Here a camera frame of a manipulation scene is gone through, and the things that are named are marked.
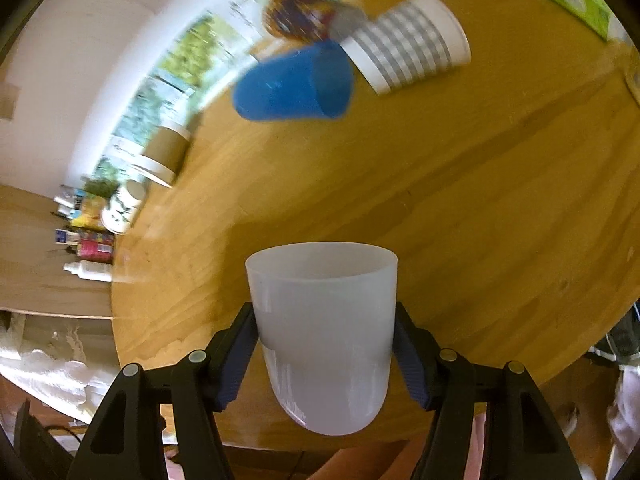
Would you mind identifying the blue plastic cup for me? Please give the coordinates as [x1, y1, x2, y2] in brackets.
[232, 41, 354, 122]

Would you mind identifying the white plastic bottle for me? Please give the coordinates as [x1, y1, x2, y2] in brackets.
[63, 260, 113, 283]

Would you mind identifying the grey checkered paper cup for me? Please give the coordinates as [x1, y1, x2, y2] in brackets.
[341, 0, 471, 94]

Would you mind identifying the white translucent plastic cup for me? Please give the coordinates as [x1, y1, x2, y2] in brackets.
[245, 242, 398, 436]

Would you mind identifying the white patterned mug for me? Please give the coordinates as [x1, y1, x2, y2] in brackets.
[101, 180, 146, 235]

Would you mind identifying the brown kraft paper cup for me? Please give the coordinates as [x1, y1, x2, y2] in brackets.
[134, 122, 192, 188]

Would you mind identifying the red snack packet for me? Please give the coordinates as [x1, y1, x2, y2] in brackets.
[76, 240, 114, 264]

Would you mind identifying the brown floral paper cup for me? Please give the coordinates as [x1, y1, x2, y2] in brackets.
[262, 0, 368, 44]

